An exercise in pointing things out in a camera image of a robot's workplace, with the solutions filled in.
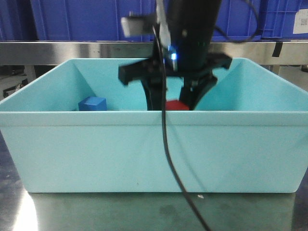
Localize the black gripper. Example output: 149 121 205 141
118 53 232 111

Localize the red cube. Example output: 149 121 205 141
166 100 190 111

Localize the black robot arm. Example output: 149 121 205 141
118 0 232 111

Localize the blue cube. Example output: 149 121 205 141
78 96 107 111

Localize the blue crate behind middle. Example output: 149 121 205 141
212 0 261 42

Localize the blue crate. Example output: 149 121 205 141
30 0 155 42
212 0 261 42
259 0 308 39

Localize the light blue plastic tub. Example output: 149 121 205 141
0 58 308 193

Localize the black tape strip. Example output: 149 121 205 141
272 41 283 57

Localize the blue crate behind right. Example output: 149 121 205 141
259 0 308 39

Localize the blue crate behind left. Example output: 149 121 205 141
30 0 155 42

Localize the white QR label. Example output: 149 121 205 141
293 9 308 34

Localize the black cable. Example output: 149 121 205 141
153 24 213 231

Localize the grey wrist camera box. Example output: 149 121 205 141
121 13 156 38

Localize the steel shelf rail behind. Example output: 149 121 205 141
0 40 308 65

